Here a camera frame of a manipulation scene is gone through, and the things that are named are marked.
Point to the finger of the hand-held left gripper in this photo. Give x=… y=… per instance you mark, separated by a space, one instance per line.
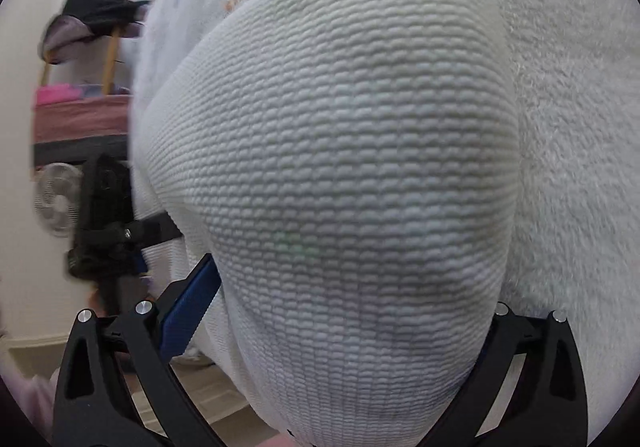
x=155 y=229

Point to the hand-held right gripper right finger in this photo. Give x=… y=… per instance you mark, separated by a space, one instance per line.
x=505 y=347

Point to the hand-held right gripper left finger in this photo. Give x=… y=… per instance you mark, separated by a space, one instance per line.
x=192 y=299

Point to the white button-up jacket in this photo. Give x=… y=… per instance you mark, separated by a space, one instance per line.
x=340 y=177

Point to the wooden clothes rack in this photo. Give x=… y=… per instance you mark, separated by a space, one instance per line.
x=111 y=67

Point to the white standing fan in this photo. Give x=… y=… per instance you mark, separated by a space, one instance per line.
x=57 y=202

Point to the dusty pink towel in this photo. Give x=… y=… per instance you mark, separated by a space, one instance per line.
x=80 y=122

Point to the bright pink cloth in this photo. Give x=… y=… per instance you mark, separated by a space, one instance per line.
x=57 y=94

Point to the bed with floral sheet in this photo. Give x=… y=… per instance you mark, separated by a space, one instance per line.
x=575 y=127

